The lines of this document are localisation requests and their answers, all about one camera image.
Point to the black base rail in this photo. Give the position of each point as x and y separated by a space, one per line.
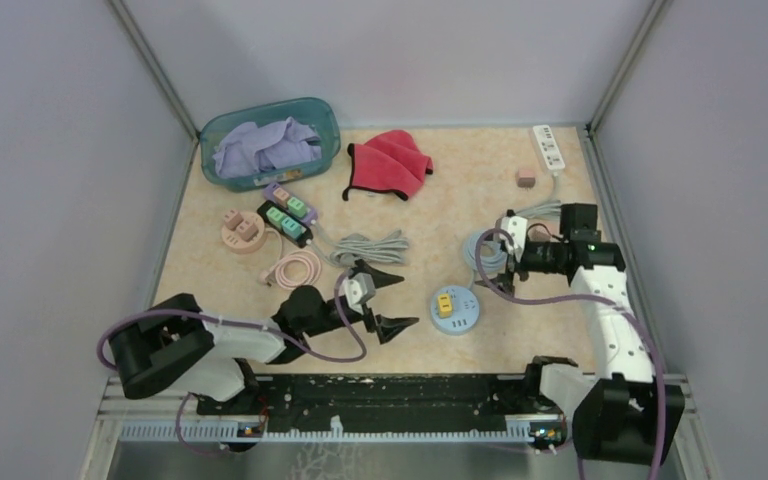
485 405

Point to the green plug on purple strip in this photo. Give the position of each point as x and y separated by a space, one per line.
297 207

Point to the round blue power socket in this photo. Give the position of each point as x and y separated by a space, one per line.
466 311

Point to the green plug on black strip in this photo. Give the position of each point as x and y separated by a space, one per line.
275 217

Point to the teal plug on black strip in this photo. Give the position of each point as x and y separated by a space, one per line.
293 229

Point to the round pink power socket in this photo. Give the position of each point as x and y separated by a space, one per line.
232 241

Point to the purple power strip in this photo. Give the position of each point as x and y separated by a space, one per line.
310 219

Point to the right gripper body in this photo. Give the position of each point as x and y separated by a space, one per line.
538 257

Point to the yellow USB charger plug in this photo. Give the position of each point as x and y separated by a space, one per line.
445 308

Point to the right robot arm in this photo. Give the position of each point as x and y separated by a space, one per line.
625 411

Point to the pink plug on purple strip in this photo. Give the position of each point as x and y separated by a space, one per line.
281 196

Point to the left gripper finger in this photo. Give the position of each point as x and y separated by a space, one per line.
386 329
379 278

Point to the pink USB charger plug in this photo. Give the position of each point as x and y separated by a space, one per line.
539 233

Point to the white power strip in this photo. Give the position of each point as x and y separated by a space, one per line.
547 147

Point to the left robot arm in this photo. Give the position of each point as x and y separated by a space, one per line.
176 345

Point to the teal plastic bin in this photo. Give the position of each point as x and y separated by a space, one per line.
307 110

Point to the red microfiber cloth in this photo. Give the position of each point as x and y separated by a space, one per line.
388 163

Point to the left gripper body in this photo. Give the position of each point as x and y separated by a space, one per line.
333 317

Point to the lavender cloth in bin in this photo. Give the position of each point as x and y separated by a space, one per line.
250 149

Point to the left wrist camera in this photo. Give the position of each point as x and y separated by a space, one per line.
358 290

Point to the black power strip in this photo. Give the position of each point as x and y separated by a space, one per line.
301 242

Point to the brown-pink charger plug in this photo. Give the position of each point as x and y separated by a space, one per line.
526 178

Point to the pink plug on pink socket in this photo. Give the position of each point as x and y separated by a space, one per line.
232 219

